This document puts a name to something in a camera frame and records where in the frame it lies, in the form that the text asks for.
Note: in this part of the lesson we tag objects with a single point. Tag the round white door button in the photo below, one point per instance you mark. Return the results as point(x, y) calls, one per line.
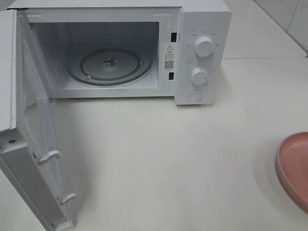
point(195, 95)

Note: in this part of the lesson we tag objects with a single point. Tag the white timer knob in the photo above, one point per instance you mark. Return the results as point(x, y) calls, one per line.
point(199, 76)

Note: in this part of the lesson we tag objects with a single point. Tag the pink round plate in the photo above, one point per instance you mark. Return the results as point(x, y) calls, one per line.
point(292, 167)

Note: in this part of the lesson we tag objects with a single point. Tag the white microwave door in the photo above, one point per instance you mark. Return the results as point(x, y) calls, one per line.
point(29, 152)

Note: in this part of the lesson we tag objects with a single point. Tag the white warning label sticker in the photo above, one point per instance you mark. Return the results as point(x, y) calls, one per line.
point(170, 53)

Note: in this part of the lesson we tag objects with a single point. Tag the upper white power knob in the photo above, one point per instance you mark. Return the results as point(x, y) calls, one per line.
point(204, 46)

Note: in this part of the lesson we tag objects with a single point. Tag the white microwave oven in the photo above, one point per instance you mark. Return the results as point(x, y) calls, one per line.
point(63, 24)

